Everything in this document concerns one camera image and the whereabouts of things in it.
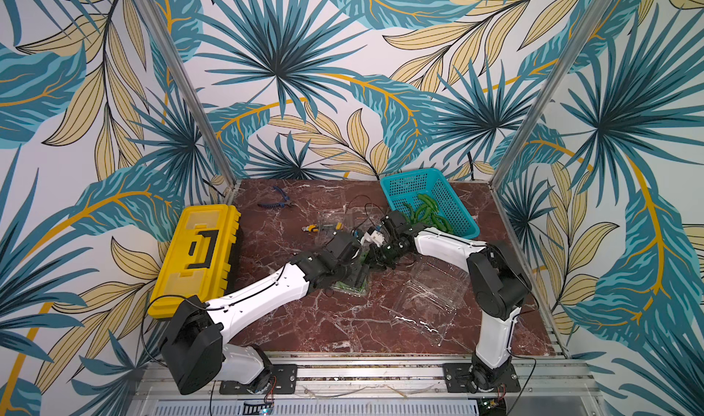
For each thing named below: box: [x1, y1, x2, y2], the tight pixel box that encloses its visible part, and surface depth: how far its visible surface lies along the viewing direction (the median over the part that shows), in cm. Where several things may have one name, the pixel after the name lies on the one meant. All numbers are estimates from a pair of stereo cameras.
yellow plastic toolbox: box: [147, 204, 241, 319], surface depth 80 cm
